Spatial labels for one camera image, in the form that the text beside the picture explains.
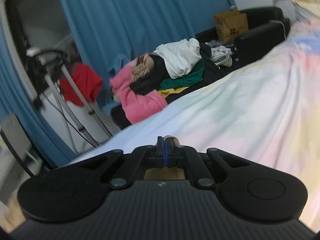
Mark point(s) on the black garment in pile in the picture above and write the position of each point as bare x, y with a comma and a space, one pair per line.
152, 80

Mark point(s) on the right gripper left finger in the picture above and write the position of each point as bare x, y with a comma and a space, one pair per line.
155, 156

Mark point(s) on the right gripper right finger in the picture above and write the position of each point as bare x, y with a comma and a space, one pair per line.
174, 152

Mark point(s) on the blue curtain left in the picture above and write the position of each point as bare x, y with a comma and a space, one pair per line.
14, 99

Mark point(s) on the brown cardboard box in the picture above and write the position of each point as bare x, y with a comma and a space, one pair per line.
230, 25

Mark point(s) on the pink garment in pile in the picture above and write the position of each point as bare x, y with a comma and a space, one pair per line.
136, 107

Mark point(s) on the blue curtain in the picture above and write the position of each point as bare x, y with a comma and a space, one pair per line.
110, 33
14, 99

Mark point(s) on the dark window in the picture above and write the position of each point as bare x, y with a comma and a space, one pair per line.
38, 24

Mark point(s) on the pastel tie-dye bed duvet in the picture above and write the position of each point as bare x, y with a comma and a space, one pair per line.
267, 112

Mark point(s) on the red garment on tripod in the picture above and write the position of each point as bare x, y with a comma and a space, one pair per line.
88, 82

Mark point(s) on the black sofa chair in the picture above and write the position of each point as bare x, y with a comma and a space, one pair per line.
267, 27

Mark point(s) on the brown fuzzy garment in pile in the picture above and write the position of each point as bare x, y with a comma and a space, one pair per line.
144, 64

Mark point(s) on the green garment in pile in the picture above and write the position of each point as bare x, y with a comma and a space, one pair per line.
188, 80

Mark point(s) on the white garment in pile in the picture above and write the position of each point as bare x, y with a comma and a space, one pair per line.
179, 57

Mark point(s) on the blue curtain right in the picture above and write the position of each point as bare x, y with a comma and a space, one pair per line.
110, 33

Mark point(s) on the tan hoodie with white print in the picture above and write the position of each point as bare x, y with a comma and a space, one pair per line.
165, 173

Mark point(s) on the silver camera tripod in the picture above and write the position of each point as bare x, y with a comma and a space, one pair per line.
81, 128

